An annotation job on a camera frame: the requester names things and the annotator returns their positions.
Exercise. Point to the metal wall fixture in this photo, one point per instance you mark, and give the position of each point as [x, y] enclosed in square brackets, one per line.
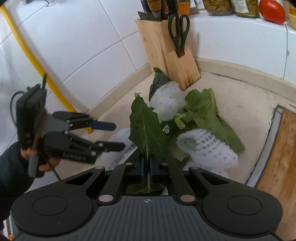
[25, 1]

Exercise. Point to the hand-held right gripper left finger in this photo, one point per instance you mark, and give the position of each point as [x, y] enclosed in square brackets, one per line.
[143, 173]

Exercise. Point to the yellow pipe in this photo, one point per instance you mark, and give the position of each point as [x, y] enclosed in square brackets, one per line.
[29, 55]

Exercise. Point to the black kitchen scissors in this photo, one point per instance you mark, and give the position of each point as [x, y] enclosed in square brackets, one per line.
[179, 39]

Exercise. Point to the wooden knife block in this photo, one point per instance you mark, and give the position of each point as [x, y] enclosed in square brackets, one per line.
[161, 51]

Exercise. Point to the large dark green leaf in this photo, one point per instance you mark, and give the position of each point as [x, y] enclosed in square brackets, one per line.
[145, 125]

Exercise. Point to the small dark green bok choy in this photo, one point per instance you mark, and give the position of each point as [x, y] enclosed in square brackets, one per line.
[158, 81]

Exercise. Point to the metal tray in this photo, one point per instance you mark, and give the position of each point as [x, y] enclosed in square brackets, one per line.
[266, 150]

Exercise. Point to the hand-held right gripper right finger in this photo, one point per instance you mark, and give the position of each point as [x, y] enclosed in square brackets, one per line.
[152, 173]

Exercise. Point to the glass jar of pale pickles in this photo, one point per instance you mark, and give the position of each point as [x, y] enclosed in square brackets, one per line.
[217, 5]

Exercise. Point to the green leafy vegetable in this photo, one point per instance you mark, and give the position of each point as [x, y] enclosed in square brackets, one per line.
[208, 111]

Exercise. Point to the red tomato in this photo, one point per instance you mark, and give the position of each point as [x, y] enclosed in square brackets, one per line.
[271, 11]

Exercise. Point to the person's left forearm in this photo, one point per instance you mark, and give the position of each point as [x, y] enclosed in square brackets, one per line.
[11, 166]

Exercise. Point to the person's left hand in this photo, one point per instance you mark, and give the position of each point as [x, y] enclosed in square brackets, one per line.
[49, 165]

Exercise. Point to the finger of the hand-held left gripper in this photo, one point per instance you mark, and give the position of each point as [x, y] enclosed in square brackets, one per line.
[101, 125]
[111, 146]

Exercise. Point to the wooden cutting board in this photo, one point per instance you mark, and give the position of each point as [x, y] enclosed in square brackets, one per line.
[284, 162]

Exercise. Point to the glass jar of green pickles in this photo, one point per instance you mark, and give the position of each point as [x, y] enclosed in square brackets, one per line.
[245, 7]

